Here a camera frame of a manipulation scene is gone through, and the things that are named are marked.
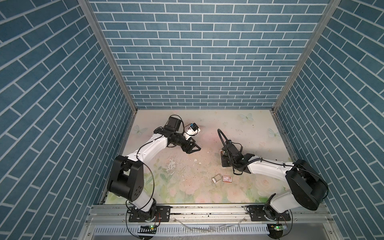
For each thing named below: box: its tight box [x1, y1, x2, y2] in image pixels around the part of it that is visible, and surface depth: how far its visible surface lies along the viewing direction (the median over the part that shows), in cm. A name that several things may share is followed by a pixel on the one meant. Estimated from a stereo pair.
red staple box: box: [222, 175, 232, 183], surface depth 86 cm
